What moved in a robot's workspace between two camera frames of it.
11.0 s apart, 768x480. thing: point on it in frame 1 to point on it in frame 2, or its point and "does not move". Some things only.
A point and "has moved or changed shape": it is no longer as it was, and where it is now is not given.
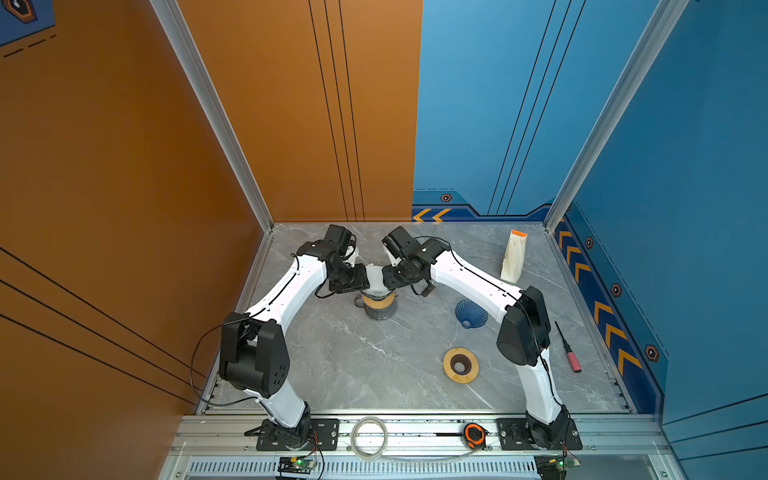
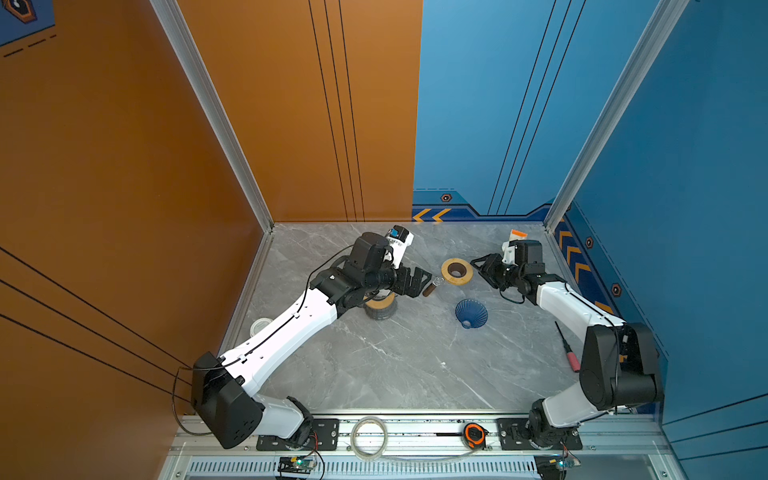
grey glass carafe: x=377 y=314 does not move
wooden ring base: x=460 y=365 has moved or changed shape
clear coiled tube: x=353 y=435 does not move
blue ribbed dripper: x=470 y=314 does not move
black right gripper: x=390 y=281 to x=489 y=267
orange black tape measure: x=474 y=436 does not move
